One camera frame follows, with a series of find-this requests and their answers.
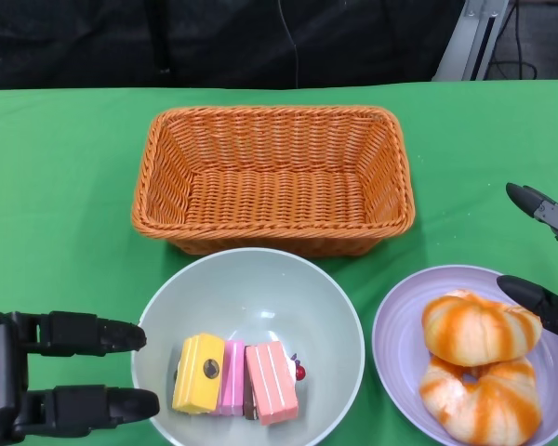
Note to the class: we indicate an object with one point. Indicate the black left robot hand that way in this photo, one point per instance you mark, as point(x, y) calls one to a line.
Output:
point(0, 371)

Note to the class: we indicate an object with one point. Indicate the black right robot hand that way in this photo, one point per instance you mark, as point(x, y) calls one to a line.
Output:
point(553, 218)

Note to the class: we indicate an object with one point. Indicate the round pumpkin shaped bread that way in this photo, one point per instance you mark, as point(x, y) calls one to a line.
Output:
point(479, 330)

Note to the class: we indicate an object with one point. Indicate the yellow cake block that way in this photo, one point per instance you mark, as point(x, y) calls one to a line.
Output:
point(197, 371)

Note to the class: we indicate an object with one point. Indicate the long orange striped bread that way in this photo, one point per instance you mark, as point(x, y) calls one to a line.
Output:
point(488, 409)

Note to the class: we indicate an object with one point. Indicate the pink cake slice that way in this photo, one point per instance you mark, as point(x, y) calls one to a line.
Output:
point(232, 376)

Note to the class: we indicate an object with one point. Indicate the dark brown chocolate cake slice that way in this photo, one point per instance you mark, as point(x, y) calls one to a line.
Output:
point(249, 402)

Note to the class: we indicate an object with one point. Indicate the grey metal bowl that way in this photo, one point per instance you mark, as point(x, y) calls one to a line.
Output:
point(251, 288)

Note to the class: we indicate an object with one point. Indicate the red brown cake slice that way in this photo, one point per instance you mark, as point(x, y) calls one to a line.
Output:
point(272, 381)

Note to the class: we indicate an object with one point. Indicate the white round plate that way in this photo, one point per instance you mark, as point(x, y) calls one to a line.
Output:
point(400, 325)

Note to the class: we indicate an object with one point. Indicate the orange wicker basket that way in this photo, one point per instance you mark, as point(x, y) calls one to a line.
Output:
point(279, 204)

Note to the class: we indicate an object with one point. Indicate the green tablecloth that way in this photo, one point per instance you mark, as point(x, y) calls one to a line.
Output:
point(469, 162)

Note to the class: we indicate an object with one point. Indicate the black backdrop curtain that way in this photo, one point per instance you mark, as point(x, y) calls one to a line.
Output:
point(121, 42)

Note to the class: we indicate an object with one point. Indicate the grey aluminium frame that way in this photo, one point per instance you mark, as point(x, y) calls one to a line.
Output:
point(469, 42)

